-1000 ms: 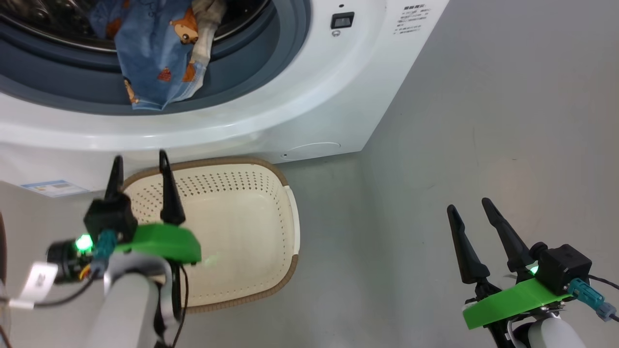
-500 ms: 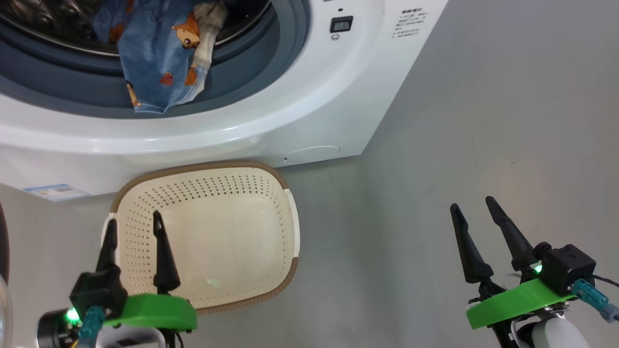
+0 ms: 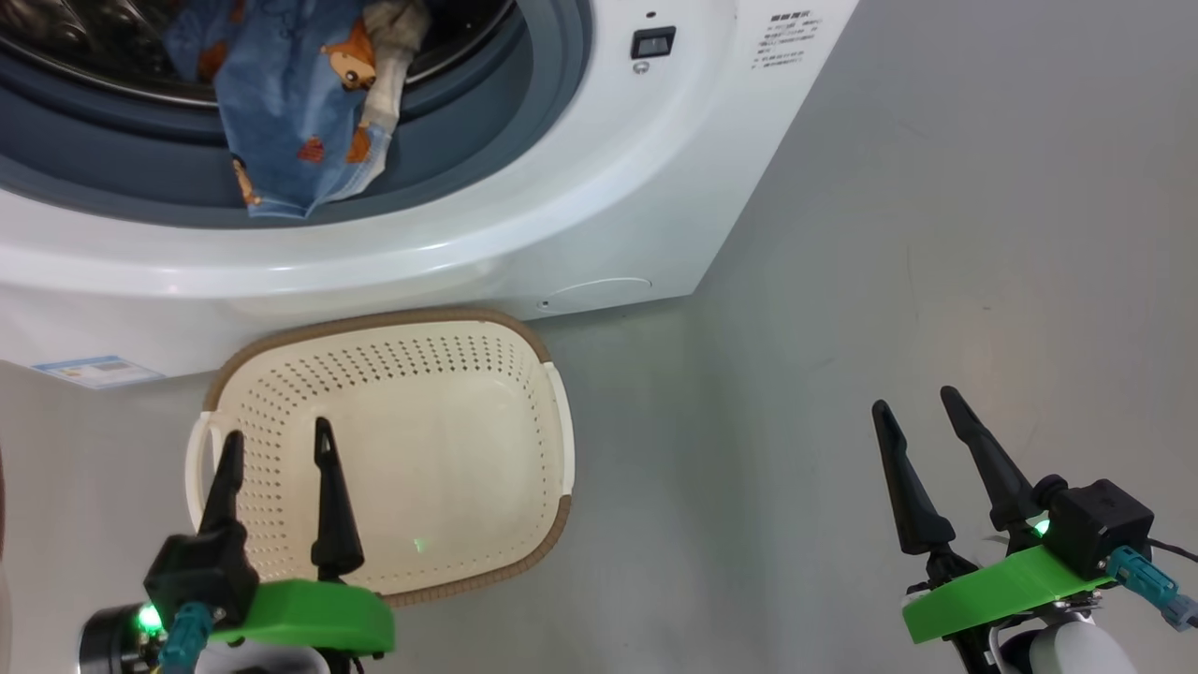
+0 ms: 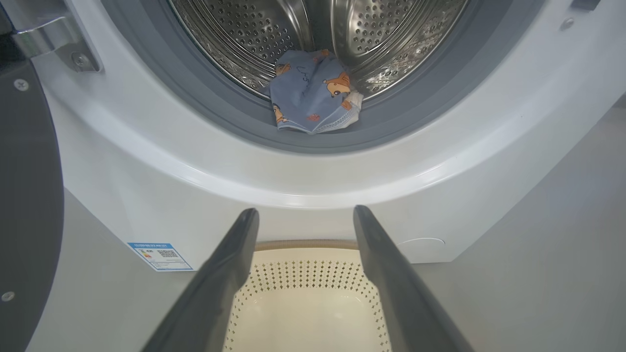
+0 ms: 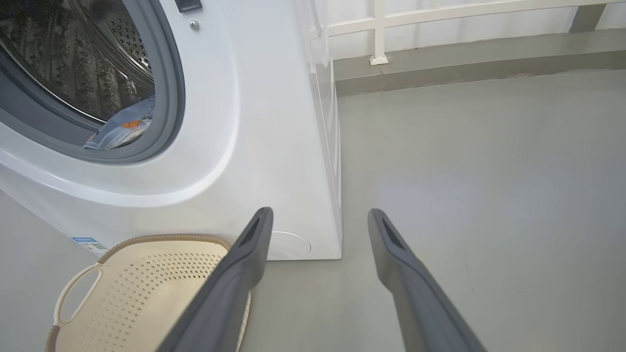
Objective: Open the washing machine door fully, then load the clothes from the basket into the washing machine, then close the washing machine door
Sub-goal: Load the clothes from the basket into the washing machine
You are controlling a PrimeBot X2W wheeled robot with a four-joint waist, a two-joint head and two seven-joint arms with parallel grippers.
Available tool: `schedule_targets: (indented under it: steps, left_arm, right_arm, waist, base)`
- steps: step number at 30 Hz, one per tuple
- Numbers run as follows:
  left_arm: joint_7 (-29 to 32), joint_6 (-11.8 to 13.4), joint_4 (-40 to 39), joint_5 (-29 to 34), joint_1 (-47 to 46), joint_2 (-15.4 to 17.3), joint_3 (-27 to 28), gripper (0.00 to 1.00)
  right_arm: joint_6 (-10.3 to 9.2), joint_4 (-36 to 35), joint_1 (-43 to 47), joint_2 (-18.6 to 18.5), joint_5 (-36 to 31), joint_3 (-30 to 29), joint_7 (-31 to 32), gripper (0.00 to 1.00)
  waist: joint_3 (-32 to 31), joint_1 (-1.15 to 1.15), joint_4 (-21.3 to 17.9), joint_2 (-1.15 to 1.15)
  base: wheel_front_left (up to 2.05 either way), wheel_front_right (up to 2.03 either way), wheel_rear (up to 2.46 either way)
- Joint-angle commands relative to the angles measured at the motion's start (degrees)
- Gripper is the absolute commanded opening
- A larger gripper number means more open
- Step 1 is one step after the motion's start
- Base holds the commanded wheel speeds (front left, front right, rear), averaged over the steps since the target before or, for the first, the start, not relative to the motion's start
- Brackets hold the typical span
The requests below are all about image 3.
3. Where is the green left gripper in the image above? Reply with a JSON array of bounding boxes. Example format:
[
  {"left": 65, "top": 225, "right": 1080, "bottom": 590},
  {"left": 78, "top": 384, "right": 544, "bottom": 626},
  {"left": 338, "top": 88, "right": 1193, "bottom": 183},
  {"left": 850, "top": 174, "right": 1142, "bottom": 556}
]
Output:
[{"left": 198, "top": 417, "right": 396, "bottom": 656}]

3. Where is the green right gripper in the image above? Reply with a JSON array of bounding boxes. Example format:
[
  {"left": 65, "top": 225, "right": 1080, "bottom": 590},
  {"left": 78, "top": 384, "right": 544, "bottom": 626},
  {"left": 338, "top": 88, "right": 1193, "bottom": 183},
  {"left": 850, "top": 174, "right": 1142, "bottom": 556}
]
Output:
[{"left": 870, "top": 385, "right": 1119, "bottom": 645}]

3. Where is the blue cartoon print garment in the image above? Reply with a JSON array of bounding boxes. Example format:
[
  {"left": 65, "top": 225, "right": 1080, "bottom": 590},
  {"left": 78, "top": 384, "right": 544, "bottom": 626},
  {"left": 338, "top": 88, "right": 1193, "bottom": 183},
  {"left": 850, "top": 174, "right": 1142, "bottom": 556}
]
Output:
[{"left": 164, "top": 0, "right": 431, "bottom": 221}]

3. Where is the cream perforated laundry basket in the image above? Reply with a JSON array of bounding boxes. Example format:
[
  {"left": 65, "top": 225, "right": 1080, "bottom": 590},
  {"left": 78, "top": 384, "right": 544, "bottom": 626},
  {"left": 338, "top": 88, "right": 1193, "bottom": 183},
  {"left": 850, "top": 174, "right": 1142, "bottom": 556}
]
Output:
[{"left": 184, "top": 309, "right": 575, "bottom": 607}]

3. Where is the grey rubber door gasket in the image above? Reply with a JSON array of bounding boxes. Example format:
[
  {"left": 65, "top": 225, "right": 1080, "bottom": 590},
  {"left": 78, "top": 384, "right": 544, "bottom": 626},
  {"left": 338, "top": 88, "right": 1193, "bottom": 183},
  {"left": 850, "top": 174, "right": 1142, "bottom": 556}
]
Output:
[{"left": 0, "top": 0, "right": 595, "bottom": 230}]

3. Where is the white washing machine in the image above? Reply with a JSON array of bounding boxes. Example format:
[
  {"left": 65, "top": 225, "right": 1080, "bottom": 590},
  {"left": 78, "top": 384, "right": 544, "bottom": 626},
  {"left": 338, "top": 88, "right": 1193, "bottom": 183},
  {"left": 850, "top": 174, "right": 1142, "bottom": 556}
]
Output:
[{"left": 0, "top": 0, "right": 860, "bottom": 380}]

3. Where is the black door latch socket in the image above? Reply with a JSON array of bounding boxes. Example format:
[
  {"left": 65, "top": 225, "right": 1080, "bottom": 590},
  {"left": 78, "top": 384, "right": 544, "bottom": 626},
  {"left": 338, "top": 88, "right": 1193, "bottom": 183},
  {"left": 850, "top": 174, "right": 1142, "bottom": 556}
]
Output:
[{"left": 630, "top": 26, "right": 677, "bottom": 61}]

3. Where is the blue energy label sticker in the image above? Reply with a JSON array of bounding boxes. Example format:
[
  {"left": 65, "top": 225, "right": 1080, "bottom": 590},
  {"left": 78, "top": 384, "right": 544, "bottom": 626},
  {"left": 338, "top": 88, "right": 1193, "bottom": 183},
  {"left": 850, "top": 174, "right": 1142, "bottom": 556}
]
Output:
[{"left": 31, "top": 354, "right": 168, "bottom": 390}]

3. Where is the round white filter cover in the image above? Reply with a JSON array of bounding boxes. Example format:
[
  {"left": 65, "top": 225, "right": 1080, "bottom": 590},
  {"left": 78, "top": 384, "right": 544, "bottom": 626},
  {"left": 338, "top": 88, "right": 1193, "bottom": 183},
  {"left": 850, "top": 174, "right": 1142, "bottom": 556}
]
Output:
[{"left": 543, "top": 277, "right": 653, "bottom": 315}]

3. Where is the steel washer drum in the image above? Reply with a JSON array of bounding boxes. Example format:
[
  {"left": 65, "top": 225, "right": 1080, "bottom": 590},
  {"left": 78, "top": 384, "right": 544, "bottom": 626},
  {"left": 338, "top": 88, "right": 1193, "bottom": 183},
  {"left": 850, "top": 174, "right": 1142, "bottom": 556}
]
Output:
[{"left": 0, "top": 0, "right": 520, "bottom": 109}]

